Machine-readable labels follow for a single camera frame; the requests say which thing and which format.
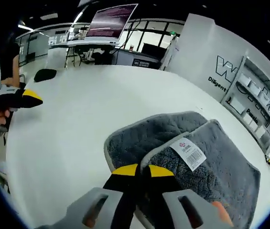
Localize grey towel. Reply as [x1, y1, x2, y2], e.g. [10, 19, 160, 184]
[103, 111, 261, 229]

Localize person's left hand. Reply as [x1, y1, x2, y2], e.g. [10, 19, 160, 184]
[0, 107, 12, 128]

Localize person's right hand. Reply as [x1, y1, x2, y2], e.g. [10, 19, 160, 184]
[211, 200, 235, 229]

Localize black chair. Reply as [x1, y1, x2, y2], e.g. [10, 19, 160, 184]
[33, 68, 57, 83]

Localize white standing desk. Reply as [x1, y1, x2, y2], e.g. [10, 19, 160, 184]
[48, 39, 120, 70]

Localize large computer monitor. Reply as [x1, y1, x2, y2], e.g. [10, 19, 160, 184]
[86, 3, 139, 45]

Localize black sign box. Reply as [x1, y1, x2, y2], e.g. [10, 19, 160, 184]
[132, 57, 162, 70]

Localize small black monitor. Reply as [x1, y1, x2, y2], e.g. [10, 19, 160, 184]
[141, 42, 169, 59]

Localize row of white storage bins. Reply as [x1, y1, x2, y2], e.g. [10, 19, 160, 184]
[230, 73, 270, 144]

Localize grey metal shelf rack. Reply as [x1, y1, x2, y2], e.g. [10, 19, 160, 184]
[220, 54, 270, 173]

